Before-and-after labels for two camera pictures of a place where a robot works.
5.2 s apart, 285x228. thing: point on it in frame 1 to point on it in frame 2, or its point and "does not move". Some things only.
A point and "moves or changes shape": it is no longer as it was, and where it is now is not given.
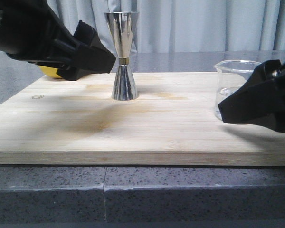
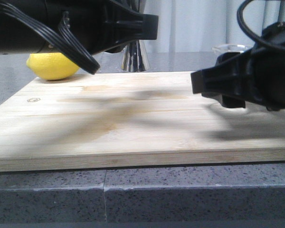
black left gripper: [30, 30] to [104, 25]
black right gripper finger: [267, 99] to [266, 75]
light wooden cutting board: [56, 121] does not move
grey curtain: [187, 25] does not move
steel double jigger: [122, 26] to [134, 59]
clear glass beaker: [231, 75] moves or changes shape
